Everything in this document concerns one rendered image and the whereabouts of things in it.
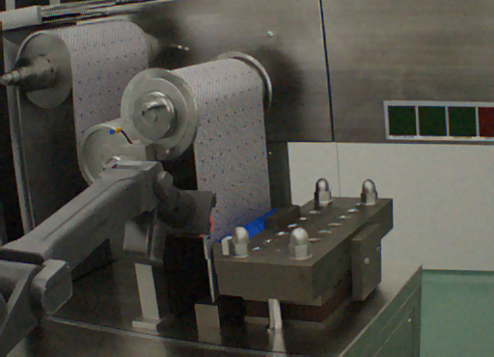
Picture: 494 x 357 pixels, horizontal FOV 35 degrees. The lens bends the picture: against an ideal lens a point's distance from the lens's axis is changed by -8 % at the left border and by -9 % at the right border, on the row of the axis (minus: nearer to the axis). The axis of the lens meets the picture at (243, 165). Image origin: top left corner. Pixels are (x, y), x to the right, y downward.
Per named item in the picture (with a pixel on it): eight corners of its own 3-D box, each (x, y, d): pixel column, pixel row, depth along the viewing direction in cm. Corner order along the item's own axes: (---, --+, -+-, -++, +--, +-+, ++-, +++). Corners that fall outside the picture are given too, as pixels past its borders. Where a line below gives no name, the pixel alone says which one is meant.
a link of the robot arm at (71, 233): (39, 276, 75) (-47, 262, 78) (47, 328, 77) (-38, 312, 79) (177, 157, 115) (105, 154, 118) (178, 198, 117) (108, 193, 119)
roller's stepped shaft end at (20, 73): (-3, 90, 135) (-5, 71, 135) (18, 85, 140) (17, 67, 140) (9, 89, 134) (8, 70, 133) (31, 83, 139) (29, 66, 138)
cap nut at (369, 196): (357, 205, 155) (356, 180, 154) (363, 200, 158) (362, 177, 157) (374, 205, 153) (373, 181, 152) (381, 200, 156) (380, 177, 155)
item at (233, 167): (205, 259, 136) (193, 145, 132) (269, 220, 156) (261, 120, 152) (207, 259, 136) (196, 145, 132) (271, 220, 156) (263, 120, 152)
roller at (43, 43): (22, 110, 149) (16, 37, 146) (98, 90, 171) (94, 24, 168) (76, 107, 143) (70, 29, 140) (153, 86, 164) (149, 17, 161)
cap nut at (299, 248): (284, 259, 127) (282, 231, 126) (294, 252, 130) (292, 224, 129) (306, 260, 125) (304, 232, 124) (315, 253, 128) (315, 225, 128)
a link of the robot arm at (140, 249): (164, 167, 112) (106, 164, 114) (153, 251, 109) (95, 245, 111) (189, 191, 124) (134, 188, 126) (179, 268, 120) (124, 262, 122)
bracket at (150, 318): (131, 328, 137) (106, 150, 131) (151, 315, 143) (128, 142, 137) (155, 332, 135) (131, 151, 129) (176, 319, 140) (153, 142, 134)
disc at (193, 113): (121, 154, 138) (120, 66, 135) (122, 153, 139) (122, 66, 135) (197, 165, 132) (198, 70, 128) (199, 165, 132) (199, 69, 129)
